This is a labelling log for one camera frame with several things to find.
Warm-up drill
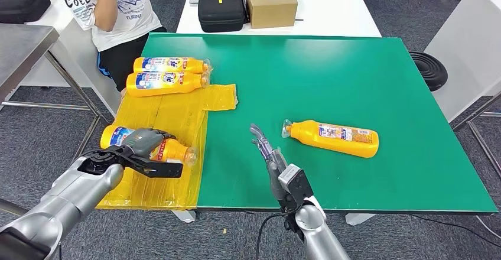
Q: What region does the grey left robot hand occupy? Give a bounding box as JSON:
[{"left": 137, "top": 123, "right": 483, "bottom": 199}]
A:
[{"left": 121, "top": 128, "right": 179, "bottom": 160}]

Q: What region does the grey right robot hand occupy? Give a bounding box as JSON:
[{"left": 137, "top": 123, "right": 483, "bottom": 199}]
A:
[{"left": 249, "top": 123, "right": 289, "bottom": 202}]

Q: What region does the orange detergent bottle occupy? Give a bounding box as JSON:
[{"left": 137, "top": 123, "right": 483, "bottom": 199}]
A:
[
  {"left": 133, "top": 56, "right": 213, "bottom": 75},
  {"left": 99, "top": 125, "right": 198, "bottom": 168},
  {"left": 281, "top": 119, "right": 380, "bottom": 159},
  {"left": 126, "top": 71, "right": 210, "bottom": 98}
]

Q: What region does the yellow plastic-wrapped cardboard sheet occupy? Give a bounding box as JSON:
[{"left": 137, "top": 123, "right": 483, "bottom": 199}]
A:
[{"left": 96, "top": 84, "right": 238, "bottom": 211}]

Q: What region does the person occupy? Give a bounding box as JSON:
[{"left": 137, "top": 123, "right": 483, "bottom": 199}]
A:
[{"left": 54, "top": 0, "right": 168, "bottom": 93}]

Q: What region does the white desk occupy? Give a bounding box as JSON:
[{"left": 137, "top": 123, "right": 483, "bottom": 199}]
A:
[
  {"left": 0, "top": 0, "right": 122, "bottom": 116},
  {"left": 176, "top": 0, "right": 382, "bottom": 38},
  {"left": 424, "top": 0, "right": 501, "bottom": 123}
]

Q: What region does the white table foot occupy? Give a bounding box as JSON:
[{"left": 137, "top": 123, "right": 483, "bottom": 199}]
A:
[
  {"left": 345, "top": 213, "right": 376, "bottom": 226},
  {"left": 172, "top": 210, "right": 197, "bottom": 224}
]

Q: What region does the black zippered case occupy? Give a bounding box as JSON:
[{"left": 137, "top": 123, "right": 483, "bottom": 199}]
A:
[
  {"left": 197, "top": 0, "right": 246, "bottom": 34},
  {"left": 0, "top": 0, "right": 51, "bottom": 25}
]

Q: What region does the green table board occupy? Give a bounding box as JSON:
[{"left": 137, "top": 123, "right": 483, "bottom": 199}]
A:
[{"left": 141, "top": 32, "right": 499, "bottom": 215}]

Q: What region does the steel table with legs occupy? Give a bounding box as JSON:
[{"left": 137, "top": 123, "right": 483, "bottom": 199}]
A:
[{"left": 0, "top": 24, "right": 110, "bottom": 217}]

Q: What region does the brown cardboard box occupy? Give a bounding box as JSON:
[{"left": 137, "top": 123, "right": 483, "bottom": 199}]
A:
[{"left": 245, "top": 0, "right": 298, "bottom": 30}]

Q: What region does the black ribbed round stool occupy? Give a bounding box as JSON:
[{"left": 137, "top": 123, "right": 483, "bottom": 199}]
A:
[{"left": 409, "top": 51, "right": 449, "bottom": 92}]

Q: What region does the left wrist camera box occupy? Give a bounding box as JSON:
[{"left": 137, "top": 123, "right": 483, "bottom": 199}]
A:
[{"left": 124, "top": 154, "right": 184, "bottom": 180}]

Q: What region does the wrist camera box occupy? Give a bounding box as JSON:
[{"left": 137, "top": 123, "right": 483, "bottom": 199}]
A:
[
  {"left": 278, "top": 163, "right": 314, "bottom": 209},
  {"left": 124, "top": 154, "right": 184, "bottom": 180}
]

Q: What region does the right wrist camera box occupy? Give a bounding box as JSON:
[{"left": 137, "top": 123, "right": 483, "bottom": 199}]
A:
[{"left": 278, "top": 163, "right": 314, "bottom": 209}]

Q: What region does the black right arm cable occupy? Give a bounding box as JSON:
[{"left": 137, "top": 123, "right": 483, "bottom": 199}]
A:
[{"left": 254, "top": 210, "right": 292, "bottom": 260}]

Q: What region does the black floor cable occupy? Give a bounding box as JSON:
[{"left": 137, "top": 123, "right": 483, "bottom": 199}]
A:
[{"left": 411, "top": 214, "right": 501, "bottom": 239}]

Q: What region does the steel table frame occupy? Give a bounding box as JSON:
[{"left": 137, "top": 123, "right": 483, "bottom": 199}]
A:
[{"left": 452, "top": 92, "right": 501, "bottom": 177}]

